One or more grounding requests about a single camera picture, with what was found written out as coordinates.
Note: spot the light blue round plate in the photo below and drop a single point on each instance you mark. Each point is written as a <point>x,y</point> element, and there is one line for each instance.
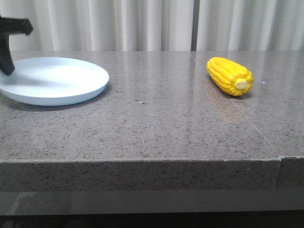
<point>53,81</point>

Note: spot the white pleated curtain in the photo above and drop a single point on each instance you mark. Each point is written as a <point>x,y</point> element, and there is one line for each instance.
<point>155,25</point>

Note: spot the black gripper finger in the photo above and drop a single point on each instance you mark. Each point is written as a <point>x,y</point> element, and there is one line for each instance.
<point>6,63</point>
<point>10,26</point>

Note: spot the yellow corn cob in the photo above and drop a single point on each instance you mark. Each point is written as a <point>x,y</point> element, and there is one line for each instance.
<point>231,77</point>

